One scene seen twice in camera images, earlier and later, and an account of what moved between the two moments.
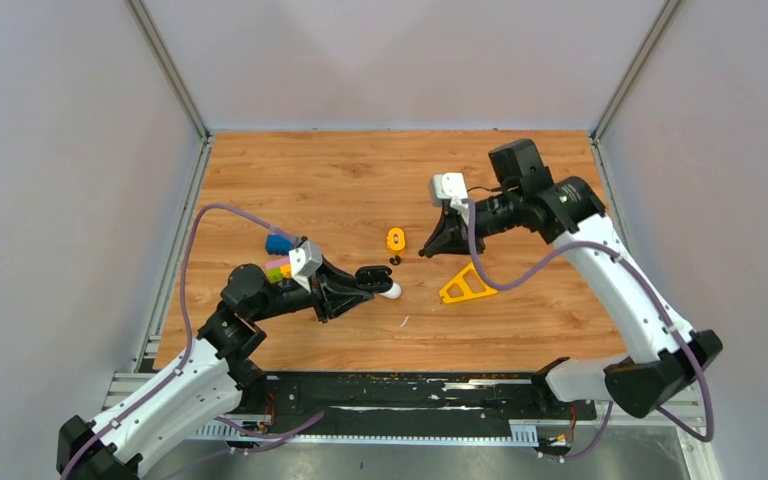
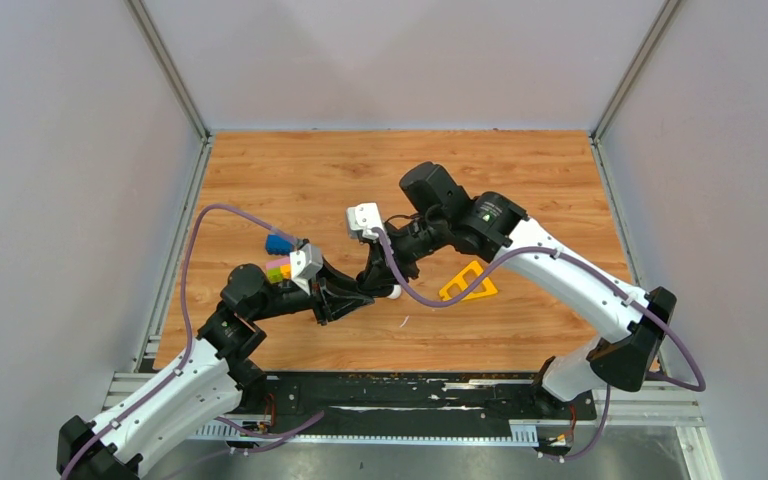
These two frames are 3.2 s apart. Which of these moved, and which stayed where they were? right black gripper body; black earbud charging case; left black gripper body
Moved: right black gripper body
Stayed: black earbud charging case; left black gripper body
